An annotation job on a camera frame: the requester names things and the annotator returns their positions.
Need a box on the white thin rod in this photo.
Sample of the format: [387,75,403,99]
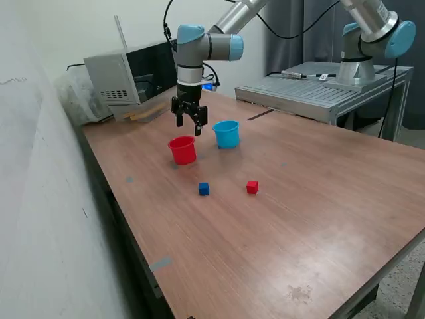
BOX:
[114,15,129,51]

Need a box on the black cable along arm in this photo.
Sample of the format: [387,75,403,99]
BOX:
[161,0,343,51]

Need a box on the aluminium extrusion platform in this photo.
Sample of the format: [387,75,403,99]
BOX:
[234,61,414,143]

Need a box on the dark grey curtain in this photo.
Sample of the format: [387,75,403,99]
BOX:
[264,0,425,131]

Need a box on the blue plastic cup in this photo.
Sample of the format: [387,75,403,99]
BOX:
[212,120,240,150]

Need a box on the clear plastic box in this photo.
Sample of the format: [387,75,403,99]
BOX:
[111,86,179,124]

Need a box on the black tape strip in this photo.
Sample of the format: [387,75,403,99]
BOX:
[247,108,276,121]

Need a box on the long grey tape piece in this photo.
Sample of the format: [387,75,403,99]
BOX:
[149,256,173,273]

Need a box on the translucent plastic bag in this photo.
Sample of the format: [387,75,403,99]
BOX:
[54,70,114,126]

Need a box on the black hanging cable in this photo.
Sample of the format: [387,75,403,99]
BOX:
[379,56,399,138]

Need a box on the silver microwave oven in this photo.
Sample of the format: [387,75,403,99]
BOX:
[83,39,179,107]

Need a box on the red plastic cup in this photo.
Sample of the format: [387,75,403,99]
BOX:
[167,135,197,166]

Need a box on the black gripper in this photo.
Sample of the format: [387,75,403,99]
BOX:
[171,84,209,137]

